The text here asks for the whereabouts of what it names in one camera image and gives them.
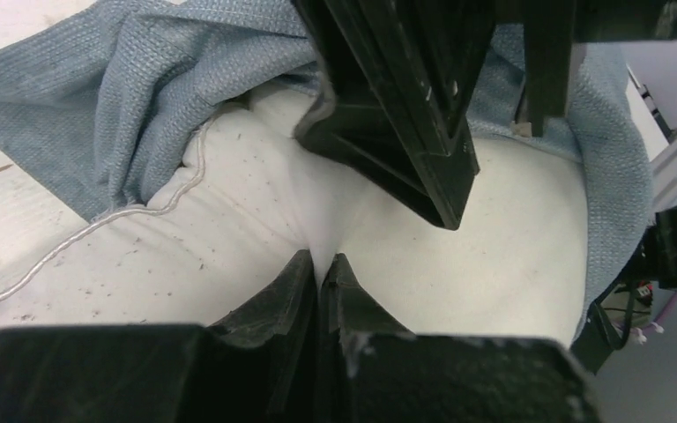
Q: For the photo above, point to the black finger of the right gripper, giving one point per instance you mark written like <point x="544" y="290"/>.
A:
<point x="396" y="79"/>

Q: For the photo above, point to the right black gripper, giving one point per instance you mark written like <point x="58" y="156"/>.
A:
<point x="551" y="26"/>

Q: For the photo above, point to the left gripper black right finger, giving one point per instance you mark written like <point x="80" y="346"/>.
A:
<point x="373" y="369"/>

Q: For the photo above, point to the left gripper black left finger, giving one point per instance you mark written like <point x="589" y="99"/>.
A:
<point x="256" y="364"/>

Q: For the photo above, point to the white pillow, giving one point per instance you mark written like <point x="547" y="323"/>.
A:
<point x="247" y="197"/>

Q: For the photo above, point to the patchwork green beige pillowcase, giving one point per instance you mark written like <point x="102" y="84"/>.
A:
<point x="101" y="107"/>

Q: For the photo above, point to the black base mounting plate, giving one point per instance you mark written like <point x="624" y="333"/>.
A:
<point x="599" y="337"/>

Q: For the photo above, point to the aluminium frame rail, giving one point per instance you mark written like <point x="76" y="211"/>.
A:
<point x="660" y="143"/>

